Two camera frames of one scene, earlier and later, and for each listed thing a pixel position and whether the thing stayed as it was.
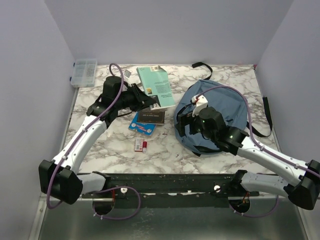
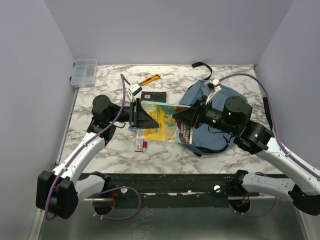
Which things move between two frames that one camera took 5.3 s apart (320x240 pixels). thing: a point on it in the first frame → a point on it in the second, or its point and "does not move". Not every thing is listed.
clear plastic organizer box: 84,72 does not move
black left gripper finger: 144,99 → 143,119
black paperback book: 156,117 → 154,96
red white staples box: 138,145 does not move
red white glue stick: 144,146 does not move
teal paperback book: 156,82 → 169,129
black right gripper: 183,119 → 192,115
